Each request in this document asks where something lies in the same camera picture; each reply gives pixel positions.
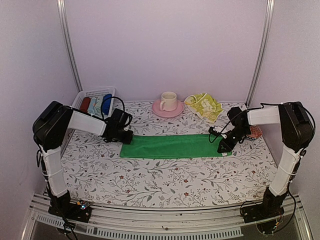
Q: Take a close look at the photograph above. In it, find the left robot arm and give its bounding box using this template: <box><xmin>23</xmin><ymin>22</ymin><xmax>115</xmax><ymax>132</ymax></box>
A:
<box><xmin>32</xmin><ymin>101</ymin><xmax>133</xmax><ymax>217</ymax></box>

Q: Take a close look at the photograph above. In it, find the aluminium frame post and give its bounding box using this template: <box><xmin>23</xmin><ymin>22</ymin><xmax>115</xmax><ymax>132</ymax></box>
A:
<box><xmin>245</xmin><ymin>0</ymin><xmax>275</xmax><ymax>107</ymax></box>
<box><xmin>56</xmin><ymin>0</ymin><xmax>83</xmax><ymax>92</ymax></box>

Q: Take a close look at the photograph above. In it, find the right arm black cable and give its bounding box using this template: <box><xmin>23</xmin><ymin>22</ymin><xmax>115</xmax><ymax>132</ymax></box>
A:
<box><xmin>259</xmin><ymin>101</ymin><xmax>316</xmax><ymax>151</ymax></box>

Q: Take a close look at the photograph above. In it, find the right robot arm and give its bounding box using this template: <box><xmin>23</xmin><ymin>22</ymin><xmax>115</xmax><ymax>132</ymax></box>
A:
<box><xmin>215</xmin><ymin>101</ymin><xmax>316</xmax><ymax>218</ymax></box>

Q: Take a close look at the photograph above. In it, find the pink plate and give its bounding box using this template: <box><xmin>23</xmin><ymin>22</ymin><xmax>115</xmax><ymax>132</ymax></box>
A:
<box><xmin>151</xmin><ymin>98</ymin><xmax>185</xmax><ymax>118</ymax></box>

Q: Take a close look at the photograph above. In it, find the yellow patterned towel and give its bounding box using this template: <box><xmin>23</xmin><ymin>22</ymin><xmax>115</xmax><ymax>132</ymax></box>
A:
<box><xmin>184</xmin><ymin>93</ymin><xmax>224</xmax><ymax>124</ymax></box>

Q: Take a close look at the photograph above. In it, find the right aluminium frame post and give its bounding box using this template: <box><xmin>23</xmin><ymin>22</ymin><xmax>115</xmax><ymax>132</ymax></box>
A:
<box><xmin>245</xmin><ymin>0</ymin><xmax>275</xmax><ymax>107</ymax></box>

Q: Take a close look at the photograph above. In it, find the pale green rolled towel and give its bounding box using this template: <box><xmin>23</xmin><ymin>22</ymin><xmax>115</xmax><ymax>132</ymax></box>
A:
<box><xmin>94</xmin><ymin>95</ymin><xmax>104</xmax><ymax>116</ymax></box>

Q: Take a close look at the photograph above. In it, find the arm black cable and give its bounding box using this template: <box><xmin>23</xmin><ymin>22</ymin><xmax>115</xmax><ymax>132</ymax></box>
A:
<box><xmin>100</xmin><ymin>96</ymin><xmax>126</xmax><ymax>121</ymax></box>
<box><xmin>259</xmin><ymin>101</ymin><xmax>316</xmax><ymax>151</ymax></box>

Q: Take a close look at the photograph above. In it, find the light blue rolled towel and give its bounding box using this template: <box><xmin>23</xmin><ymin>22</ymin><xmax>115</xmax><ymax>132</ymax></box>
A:
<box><xmin>87</xmin><ymin>97</ymin><xmax>97</xmax><ymax>115</ymax></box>

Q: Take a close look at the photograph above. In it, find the left aluminium frame post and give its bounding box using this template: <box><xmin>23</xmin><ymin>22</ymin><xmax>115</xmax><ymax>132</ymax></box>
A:
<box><xmin>56</xmin><ymin>0</ymin><xmax>83</xmax><ymax>92</ymax></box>

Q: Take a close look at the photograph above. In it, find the front aluminium rail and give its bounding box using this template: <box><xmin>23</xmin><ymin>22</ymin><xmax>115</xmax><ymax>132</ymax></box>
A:
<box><xmin>22</xmin><ymin>194</ymin><xmax>315</xmax><ymax>240</ymax></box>

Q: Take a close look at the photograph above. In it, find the white plastic basket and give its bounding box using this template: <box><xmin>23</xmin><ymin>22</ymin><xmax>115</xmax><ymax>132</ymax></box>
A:
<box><xmin>71</xmin><ymin>86</ymin><xmax>116</xmax><ymax>119</ymax></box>

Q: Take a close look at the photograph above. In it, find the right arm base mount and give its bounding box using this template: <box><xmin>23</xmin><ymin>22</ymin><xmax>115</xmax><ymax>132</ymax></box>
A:
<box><xmin>239</xmin><ymin>197</ymin><xmax>285</xmax><ymax>223</ymax></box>

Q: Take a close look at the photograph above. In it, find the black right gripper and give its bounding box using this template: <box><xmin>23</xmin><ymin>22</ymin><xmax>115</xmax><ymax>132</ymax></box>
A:
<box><xmin>219</xmin><ymin>126</ymin><xmax>251</xmax><ymax>154</ymax></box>

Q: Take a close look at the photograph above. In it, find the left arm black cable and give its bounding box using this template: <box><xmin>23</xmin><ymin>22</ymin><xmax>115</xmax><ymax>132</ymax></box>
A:
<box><xmin>100</xmin><ymin>96</ymin><xmax>126</xmax><ymax>121</ymax></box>

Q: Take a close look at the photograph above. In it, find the cream ceramic mug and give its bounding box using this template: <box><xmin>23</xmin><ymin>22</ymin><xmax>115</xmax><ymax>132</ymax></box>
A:
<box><xmin>159</xmin><ymin>91</ymin><xmax>177</xmax><ymax>112</ymax></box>

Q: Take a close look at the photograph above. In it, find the green microfibre towel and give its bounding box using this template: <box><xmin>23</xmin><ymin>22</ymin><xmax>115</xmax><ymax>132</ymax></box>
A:
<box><xmin>120</xmin><ymin>134</ymin><xmax>232</xmax><ymax>159</ymax></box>

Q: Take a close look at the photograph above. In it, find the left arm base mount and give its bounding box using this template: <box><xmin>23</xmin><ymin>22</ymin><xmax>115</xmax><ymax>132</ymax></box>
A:
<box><xmin>48</xmin><ymin>198</ymin><xmax>92</xmax><ymax>223</ymax></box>

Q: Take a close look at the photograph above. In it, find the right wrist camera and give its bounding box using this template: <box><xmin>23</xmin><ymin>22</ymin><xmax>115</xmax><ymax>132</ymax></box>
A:
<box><xmin>208</xmin><ymin>126</ymin><xmax>227</xmax><ymax>138</ymax></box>

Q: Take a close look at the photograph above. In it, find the dark red rolled towel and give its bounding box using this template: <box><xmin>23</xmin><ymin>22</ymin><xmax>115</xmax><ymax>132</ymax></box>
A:
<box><xmin>79</xmin><ymin>97</ymin><xmax>91</xmax><ymax>113</ymax></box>

